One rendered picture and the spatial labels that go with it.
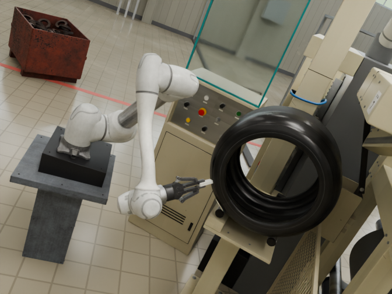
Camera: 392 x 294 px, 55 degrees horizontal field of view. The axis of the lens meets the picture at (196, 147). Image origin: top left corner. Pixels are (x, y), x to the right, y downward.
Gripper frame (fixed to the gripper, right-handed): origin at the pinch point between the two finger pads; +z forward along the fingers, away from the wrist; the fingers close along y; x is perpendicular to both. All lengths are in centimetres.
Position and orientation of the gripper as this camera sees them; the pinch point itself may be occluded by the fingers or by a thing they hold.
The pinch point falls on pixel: (205, 182)
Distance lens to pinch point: 176.1
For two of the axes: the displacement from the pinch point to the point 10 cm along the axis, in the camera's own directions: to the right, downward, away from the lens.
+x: 3.8, 1.9, -9.0
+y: 1.2, 9.6, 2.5
